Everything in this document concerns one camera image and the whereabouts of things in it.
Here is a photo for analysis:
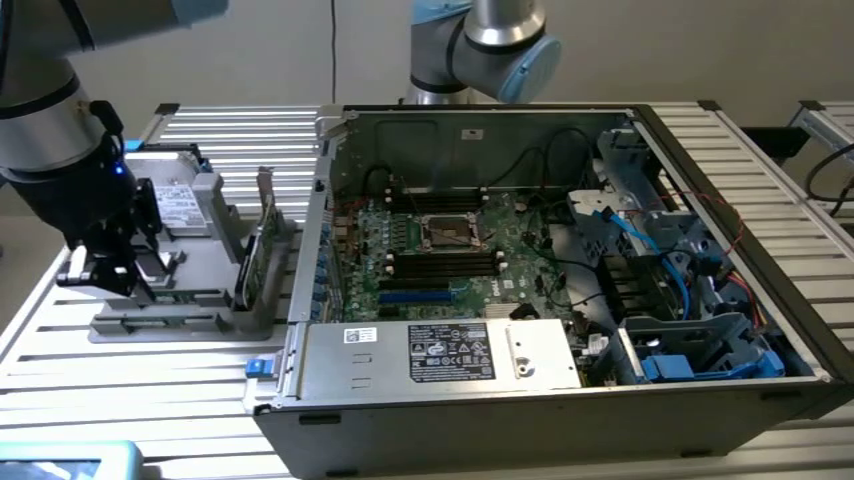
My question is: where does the short black fan wire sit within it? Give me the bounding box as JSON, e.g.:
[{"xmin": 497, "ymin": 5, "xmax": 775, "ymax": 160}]
[{"xmin": 361, "ymin": 164, "xmax": 393, "ymax": 202}]

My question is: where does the open grey PC case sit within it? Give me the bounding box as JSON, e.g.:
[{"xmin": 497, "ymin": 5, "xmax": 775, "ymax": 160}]
[{"xmin": 241, "ymin": 102, "xmax": 854, "ymax": 480}]

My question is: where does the thin black wall cable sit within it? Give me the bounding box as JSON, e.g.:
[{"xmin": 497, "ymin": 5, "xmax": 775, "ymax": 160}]
[{"xmin": 329, "ymin": 0, "xmax": 339, "ymax": 104}]

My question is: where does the long blue SATA wire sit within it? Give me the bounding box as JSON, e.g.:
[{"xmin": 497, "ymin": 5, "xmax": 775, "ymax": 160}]
[{"xmin": 655, "ymin": 248, "xmax": 699, "ymax": 322}]

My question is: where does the green motherboard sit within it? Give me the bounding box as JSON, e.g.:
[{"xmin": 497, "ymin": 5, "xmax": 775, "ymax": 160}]
[{"xmin": 331, "ymin": 191, "xmax": 576, "ymax": 325}]

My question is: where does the black looped power wire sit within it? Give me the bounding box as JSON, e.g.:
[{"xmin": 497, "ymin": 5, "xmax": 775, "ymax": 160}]
[{"xmin": 495, "ymin": 126, "xmax": 596, "ymax": 190}]

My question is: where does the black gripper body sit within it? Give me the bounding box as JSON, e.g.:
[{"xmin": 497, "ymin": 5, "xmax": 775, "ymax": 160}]
[{"xmin": 0, "ymin": 147, "xmax": 140, "ymax": 250}]

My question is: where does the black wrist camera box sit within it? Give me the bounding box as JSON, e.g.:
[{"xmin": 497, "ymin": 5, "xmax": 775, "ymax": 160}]
[{"xmin": 128, "ymin": 175, "xmax": 167, "ymax": 237}]

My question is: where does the blue plastic disk bay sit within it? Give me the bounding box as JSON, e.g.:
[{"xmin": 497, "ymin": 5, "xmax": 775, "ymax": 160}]
[{"xmin": 618, "ymin": 310, "xmax": 783, "ymax": 387}]

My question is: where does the green graphics card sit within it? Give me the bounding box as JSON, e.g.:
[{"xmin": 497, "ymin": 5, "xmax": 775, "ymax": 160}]
[{"xmin": 231, "ymin": 166, "xmax": 283, "ymax": 312}]

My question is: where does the grey metal drive cage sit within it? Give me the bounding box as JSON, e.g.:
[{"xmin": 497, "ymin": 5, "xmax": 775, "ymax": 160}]
[{"xmin": 564, "ymin": 126, "xmax": 703, "ymax": 259}]

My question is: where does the grey parts rack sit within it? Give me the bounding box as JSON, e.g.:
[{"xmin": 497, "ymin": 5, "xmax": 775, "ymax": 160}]
[{"xmin": 88, "ymin": 171, "xmax": 303, "ymax": 345}]

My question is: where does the silver hard disk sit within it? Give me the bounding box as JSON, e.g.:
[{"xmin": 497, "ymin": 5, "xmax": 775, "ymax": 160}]
[{"xmin": 121, "ymin": 148, "xmax": 216, "ymax": 237}]

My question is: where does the thick black floor cable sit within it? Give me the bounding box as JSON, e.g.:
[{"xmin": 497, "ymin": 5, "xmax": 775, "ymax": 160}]
[{"xmin": 803, "ymin": 143, "xmax": 854, "ymax": 217}]

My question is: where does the silver power supply unit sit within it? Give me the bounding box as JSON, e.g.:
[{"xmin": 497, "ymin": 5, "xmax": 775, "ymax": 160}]
[{"xmin": 291, "ymin": 318, "xmax": 584, "ymax": 403}]

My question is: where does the teal device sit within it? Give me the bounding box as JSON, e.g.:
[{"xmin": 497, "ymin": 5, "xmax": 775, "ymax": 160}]
[{"xmin": 0, "ymin": 439, "xmax": 147, "ymax": 480}]

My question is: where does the thin red wire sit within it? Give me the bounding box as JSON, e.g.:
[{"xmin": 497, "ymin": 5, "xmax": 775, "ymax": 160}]
[{"xmin": 678, "ymin": 191, "xmax": 747, "ymax": 257}]

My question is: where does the blue expansion slot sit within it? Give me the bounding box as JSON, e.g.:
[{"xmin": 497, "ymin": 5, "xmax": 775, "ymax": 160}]
[{"xmin": 376, "ymin": 291, "xmax": 456, "ymax": 306}]

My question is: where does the short blue SATA wire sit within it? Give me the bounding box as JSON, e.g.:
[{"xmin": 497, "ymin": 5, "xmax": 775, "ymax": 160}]
[{"xmin": 602, "ymin": 208, "xmax": 660, "ymax": 253}]

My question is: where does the silver chipset heatsink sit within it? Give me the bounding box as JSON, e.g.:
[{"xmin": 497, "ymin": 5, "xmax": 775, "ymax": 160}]
[{"xmin": 484, "ymin": 303, "xmax": 530, "ymax": 322}]

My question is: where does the metal CPU socket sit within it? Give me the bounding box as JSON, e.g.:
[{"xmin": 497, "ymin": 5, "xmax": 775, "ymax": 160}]
[{"xmin": 408, "ymin": 213, "xmax": 487, "ymax": 252}]

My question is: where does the neighbouring slatted metal table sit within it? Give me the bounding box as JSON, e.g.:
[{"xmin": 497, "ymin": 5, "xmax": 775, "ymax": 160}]
[{"xmin": 786, "ymin": 99, "xmax": 854, "ymax": 151}]

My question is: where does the long black expansion slot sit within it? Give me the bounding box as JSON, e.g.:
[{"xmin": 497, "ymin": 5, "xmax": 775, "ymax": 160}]
[{"xmin": 377, "ymin": 279, "xmax": 451, "ymax": 292}]

